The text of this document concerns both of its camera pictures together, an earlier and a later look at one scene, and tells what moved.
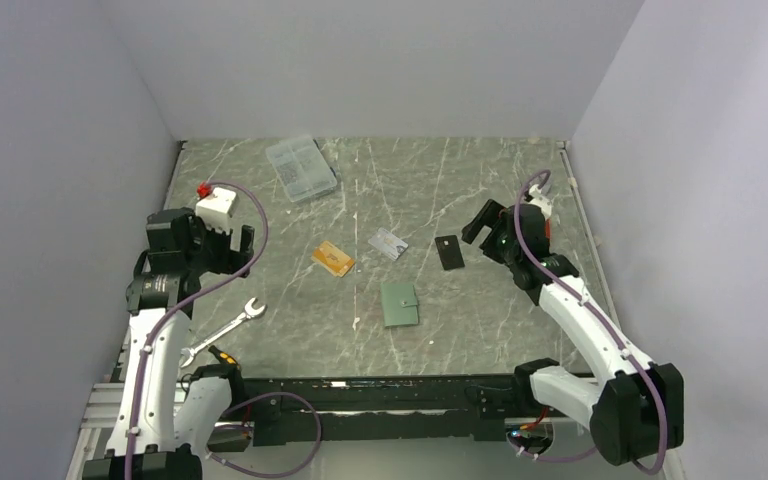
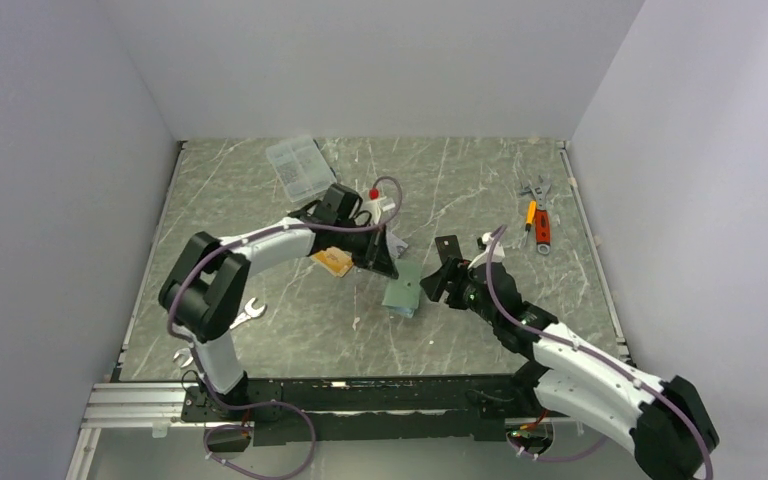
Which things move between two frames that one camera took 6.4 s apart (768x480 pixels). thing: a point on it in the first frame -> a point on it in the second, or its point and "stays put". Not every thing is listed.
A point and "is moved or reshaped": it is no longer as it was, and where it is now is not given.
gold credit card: x=332 y=258 stays put
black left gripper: x=230 y=261 -> x=379 y=258
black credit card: x=450 y=252 stays put
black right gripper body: x=512 y=253 -> x=466 y=296
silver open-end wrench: x=251 y=310 stays put
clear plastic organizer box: x=301 y=167 stays put
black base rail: x=311 y=410 stays put
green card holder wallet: x=399 y=304 is moved or reshaped
